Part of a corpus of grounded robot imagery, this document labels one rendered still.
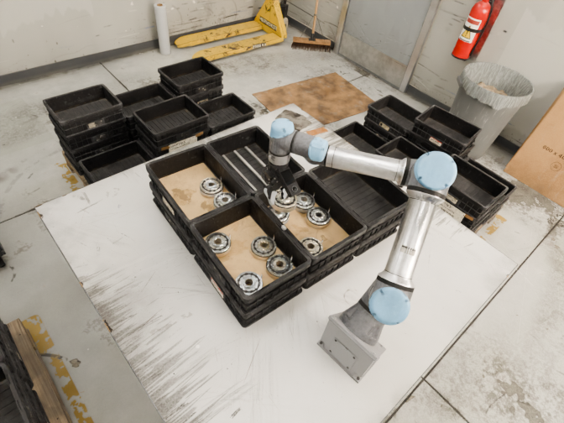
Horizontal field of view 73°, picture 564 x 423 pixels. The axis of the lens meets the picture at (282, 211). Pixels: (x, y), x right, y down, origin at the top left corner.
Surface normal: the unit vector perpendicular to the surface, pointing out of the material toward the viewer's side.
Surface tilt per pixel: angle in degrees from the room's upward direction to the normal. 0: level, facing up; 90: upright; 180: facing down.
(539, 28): 90
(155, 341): 0
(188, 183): 0
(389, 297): 52
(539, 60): 90
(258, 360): 0
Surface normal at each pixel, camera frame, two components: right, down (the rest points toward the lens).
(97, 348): 0.11, -0.66
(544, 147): -0.69, 0.28
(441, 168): -0.16, -0.14
